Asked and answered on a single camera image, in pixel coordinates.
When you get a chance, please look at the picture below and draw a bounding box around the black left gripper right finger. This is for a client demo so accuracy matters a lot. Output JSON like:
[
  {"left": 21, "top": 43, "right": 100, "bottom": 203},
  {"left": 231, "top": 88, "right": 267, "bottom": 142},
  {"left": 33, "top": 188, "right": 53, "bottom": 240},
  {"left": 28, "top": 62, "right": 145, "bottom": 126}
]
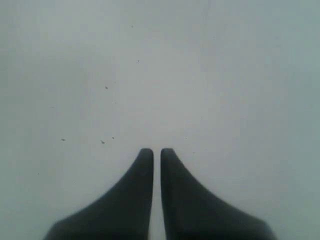
[{"left": 160, "top": 148, "right": 277, "bottom": 240}]

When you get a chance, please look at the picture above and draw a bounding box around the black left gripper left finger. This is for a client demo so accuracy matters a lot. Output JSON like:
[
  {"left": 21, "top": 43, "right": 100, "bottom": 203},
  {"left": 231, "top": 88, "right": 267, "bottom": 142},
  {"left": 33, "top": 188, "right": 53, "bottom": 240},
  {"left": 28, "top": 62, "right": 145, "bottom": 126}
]
[{"left": 45, "top": 148, "right": 154, "bottom": 240}]

